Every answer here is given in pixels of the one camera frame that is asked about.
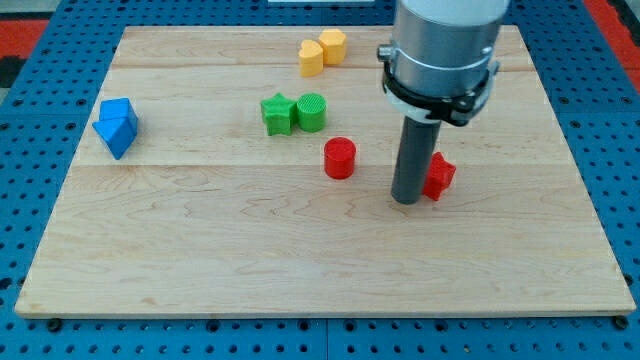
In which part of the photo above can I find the blue triangle block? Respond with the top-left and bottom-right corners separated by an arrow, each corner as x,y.
92,117 -> 138,160

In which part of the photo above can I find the green cylinder block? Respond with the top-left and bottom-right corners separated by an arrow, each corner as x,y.
296,93 -> 327,133

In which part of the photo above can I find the red cylinder block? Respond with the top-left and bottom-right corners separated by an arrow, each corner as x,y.
324,137 -> 357,179

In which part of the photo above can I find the yellow hexagon block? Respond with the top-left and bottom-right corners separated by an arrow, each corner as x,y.
318,29 -> 347,65

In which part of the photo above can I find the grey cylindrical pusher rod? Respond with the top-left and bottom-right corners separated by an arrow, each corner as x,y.
391,117 -> 441,204

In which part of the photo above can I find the yellow heart block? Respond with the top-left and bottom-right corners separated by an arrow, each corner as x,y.
298,40 -> 324,77

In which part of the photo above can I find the blue cube block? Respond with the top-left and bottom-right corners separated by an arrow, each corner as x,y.
99,97 -> 138,134

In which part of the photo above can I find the green star block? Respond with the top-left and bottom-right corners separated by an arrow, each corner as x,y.
260,93 -> 297,136

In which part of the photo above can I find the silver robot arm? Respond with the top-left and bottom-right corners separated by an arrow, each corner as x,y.
377,0 -> 509,127

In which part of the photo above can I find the red star block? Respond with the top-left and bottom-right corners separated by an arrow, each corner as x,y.
422,152 -> 457,201

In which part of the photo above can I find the wooden board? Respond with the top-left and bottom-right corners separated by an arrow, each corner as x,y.
15,26 -> 636,319

